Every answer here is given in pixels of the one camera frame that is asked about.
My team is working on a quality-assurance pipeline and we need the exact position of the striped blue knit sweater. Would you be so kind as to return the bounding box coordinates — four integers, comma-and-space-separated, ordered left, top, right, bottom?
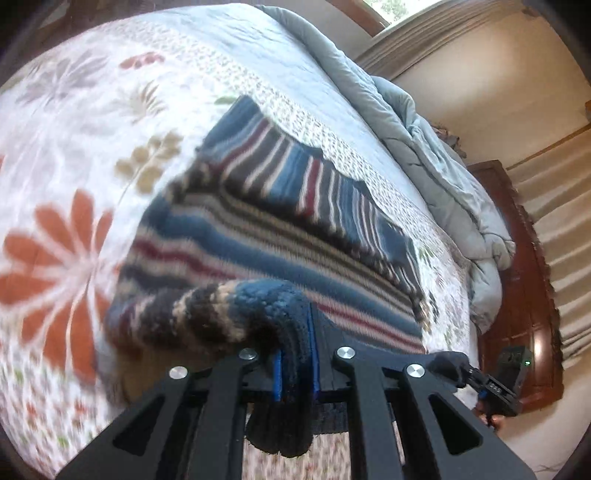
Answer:
104, 96, 425, 457

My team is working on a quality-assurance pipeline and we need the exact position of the person's right hand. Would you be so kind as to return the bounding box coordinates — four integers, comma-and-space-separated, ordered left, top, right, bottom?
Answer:
473, 400, 506, 433

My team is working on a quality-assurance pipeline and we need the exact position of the dark wooden headboard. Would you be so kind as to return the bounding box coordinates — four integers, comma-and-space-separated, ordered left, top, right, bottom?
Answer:
468, 160, 564, 413

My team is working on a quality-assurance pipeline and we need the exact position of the grey rumpled comforter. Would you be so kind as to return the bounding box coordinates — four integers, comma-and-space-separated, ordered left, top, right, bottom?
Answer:
262, 6, 516, 333

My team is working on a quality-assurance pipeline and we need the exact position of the floral white quilt bedspread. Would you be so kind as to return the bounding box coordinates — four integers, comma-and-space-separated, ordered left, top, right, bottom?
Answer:
1, 4, 478, 479

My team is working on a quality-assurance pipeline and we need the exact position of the wooden framed window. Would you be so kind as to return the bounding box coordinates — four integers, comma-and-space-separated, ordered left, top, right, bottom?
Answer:
328, 0, 439, 37

